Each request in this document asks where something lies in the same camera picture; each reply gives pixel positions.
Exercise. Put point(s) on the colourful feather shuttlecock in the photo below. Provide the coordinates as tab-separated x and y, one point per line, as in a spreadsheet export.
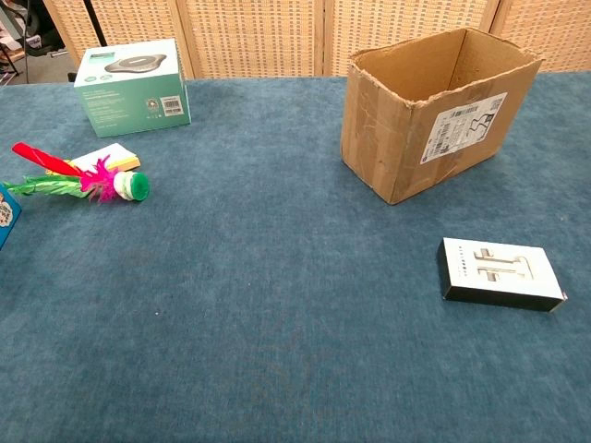
136	185

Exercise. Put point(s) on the blue table cloth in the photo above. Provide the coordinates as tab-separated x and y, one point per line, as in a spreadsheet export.
277	286

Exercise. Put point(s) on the yellow sticky note pad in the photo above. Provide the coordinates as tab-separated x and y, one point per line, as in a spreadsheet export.
118	157

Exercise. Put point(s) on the white card packet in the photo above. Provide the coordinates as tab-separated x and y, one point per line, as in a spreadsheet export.
501	267

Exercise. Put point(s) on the woven wooden folding screen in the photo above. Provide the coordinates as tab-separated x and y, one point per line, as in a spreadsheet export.
254	37

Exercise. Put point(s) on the cardboard box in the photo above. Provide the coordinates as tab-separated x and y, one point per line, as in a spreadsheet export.
378	138

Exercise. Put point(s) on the blue cookie box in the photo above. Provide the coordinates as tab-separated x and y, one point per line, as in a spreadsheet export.
7	217

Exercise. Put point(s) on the green speaker product box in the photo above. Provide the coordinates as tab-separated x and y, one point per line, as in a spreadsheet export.
138	104

